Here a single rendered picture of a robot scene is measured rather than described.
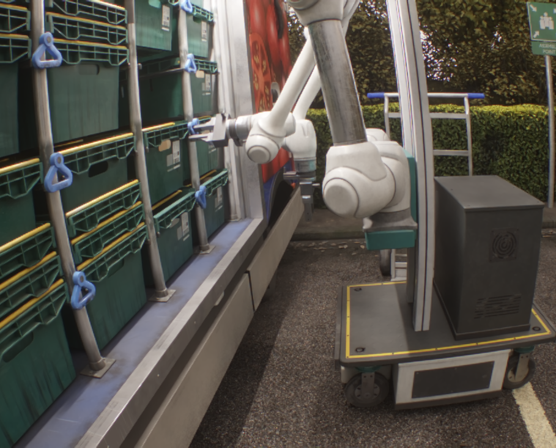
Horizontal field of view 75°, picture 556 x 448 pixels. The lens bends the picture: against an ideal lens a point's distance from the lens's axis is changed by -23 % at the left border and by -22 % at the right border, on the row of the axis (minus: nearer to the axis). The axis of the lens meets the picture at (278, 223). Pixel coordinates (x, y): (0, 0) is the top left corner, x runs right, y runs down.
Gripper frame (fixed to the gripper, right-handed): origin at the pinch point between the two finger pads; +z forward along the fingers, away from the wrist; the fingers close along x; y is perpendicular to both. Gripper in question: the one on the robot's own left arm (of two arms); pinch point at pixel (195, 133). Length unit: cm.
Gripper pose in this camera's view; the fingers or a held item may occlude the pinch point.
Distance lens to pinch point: 172.3
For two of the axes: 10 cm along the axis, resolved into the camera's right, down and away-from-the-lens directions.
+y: -1.9, -4.4, -8.8
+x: -0.5, 8.9, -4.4
